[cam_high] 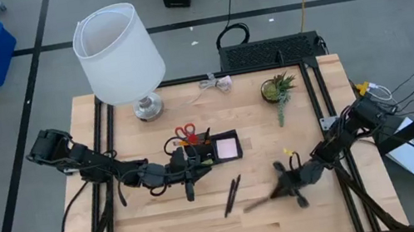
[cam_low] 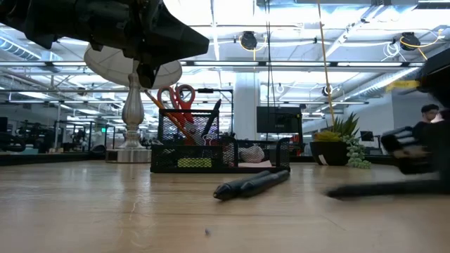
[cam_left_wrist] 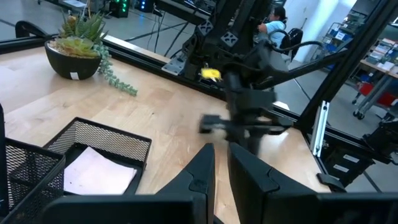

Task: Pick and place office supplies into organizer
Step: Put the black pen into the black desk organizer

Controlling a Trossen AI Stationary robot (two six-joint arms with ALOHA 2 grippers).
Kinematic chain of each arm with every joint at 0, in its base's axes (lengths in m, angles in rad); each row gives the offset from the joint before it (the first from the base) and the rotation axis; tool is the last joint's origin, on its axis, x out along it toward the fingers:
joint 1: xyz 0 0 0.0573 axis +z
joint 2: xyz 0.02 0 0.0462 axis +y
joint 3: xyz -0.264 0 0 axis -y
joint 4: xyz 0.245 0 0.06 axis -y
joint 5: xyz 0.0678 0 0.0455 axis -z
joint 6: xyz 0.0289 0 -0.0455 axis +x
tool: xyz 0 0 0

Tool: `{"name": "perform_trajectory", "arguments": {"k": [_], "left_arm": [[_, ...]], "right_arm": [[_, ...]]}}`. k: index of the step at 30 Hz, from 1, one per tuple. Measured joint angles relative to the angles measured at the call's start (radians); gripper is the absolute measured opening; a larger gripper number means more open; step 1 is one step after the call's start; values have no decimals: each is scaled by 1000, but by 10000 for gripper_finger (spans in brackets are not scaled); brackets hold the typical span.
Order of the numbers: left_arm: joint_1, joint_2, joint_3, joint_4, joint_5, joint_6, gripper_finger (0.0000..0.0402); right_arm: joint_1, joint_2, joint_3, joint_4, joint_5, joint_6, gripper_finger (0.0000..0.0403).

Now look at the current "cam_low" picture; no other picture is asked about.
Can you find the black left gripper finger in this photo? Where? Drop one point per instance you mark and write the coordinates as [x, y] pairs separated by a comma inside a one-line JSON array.
[[151, 75], [172, 38]]

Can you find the orange pencil with pink eraser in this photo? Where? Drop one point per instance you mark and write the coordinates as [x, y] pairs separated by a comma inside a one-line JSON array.
[[165, 111]]

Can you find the small black binder clip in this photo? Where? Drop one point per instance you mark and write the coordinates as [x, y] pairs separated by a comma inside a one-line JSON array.
[[209, 140]]

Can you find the yellow-green highlighter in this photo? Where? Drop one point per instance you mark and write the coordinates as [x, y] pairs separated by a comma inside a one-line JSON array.
[[194, 162]]

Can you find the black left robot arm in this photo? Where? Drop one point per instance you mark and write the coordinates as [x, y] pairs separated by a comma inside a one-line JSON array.
[[35, 17]]

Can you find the black mesh desk organizer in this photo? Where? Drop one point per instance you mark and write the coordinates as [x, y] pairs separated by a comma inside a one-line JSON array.
[[190, 154]]

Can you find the person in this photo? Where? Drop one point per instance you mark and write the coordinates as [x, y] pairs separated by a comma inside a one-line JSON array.
[[429, 112]]

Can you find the white shade silver table lamp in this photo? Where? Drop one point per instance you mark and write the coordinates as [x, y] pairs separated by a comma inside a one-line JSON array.
[[105, 66]]

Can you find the small black background monitor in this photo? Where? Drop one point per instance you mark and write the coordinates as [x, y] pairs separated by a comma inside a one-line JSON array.
[[367, 136]]

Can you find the potted succulent plant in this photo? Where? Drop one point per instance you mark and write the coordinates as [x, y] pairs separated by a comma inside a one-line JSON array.
[[328, 152]]

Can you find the black monitor screen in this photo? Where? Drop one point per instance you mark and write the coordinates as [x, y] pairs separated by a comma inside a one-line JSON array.
[[277, 119]]

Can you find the black background gantry frame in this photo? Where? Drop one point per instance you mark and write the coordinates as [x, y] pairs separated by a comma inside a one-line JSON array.
[[207, 90]]

